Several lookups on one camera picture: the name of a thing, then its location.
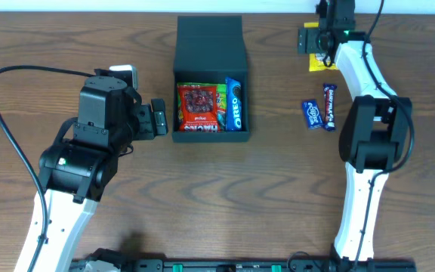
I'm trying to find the purple Dairy Milk bar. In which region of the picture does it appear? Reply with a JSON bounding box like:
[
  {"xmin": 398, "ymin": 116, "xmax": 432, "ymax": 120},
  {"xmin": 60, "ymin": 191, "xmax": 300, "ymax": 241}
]
[{"xmin": 323, "ymin": 83, "xmax": 337, "ymax": 131}]

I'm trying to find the red Hacks candy bag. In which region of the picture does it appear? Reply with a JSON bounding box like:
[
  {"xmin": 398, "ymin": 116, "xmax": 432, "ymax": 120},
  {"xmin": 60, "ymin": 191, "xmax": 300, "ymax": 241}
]
[{"xmin": 177, "ymin": 85, "xmax": 220, "ymax": 133}]

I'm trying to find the blue Eclipse mints box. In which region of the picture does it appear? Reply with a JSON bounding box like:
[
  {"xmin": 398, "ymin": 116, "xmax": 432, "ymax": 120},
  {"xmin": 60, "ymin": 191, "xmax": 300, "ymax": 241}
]
[{"xmin": 301, "ymin": 100, "xmax": 323, "ymax": 129}]

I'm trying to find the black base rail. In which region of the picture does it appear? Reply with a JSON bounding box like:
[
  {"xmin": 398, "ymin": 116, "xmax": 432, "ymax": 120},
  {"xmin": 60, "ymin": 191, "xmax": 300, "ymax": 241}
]
[{"xmin": 69, "ymin": 247, "xmax": 418, "ymax": 272}]

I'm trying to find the green Haribo worms bag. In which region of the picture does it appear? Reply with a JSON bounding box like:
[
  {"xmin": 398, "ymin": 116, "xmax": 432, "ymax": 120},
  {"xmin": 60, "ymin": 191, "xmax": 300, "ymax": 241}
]
[{"xmin": 177, "ymin": 82, "xmax": 227, "ymax": 132}]

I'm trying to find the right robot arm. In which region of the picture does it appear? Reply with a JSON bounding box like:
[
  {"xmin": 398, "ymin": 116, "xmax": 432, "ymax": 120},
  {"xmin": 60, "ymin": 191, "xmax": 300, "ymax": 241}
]
[{"xmin": 298, "ymin": 0, "xmax": 415, "ymax": 271}]

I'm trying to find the dark green box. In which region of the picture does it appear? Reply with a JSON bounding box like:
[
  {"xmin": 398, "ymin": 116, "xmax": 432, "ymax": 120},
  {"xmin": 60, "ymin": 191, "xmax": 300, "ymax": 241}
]
[{"xmin": 171, "ymin": 16, "xmax": 250, "ymax": 143}]

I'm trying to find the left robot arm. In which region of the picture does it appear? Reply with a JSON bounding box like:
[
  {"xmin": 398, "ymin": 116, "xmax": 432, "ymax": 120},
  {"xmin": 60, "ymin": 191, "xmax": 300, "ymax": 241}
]
[{"xmin": 15, "ymin": 65, "xmax": 168, "ymax": 271}]

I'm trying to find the yellow snack bag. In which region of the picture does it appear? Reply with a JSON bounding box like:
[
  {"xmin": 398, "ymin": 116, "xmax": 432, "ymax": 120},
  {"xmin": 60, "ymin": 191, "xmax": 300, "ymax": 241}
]
[{"xmin": 304, "ymin": 22, "xmax": 338, "ymax": 72}]

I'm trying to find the blue Oreo cookie pack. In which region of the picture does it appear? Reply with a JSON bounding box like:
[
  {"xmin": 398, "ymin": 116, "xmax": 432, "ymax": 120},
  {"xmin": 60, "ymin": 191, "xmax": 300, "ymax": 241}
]
[{"xmin": 226, "ymin": 77, "xmax": 242, "ymax": 131}]

